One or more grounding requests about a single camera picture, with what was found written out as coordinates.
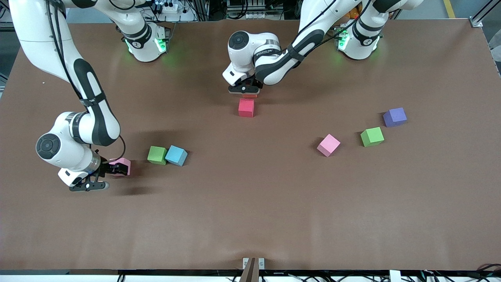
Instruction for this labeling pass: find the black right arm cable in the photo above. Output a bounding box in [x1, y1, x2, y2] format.
[46, 0, 126, 163]

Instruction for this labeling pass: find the silver aluminium frame profile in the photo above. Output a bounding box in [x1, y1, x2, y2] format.
[470, 0, 501, 28]

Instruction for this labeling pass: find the green foam cube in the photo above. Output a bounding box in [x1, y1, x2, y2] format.
[360, 127, 385, 148]
[147, 146, 168, 166]

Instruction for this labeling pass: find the white power strip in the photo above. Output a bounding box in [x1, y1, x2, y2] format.
[155, 1, 180, 13]

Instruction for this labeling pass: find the red foam cube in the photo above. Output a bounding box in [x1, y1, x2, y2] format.
[238, 99, 255, 118]

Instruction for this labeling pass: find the small metal edge bracket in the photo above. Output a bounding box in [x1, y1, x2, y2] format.
[243, 257, 265, 270]

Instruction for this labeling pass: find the purple foam cube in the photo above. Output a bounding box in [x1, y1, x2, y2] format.
[383, 107, 408, 128]

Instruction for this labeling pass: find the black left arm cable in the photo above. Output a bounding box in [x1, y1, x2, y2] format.
[288, 0, 374, 59]

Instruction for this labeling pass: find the pink foam cube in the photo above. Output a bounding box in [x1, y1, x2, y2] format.
[317, 134, 341, 157]
[109, 158, 131, 177]

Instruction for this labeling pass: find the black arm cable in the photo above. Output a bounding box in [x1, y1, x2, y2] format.
[288, 0, 374, 59]
[46, 0, 126, 163]

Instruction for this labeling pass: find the blue foam cube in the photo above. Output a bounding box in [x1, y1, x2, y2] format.
[165, 145, 188, 167]

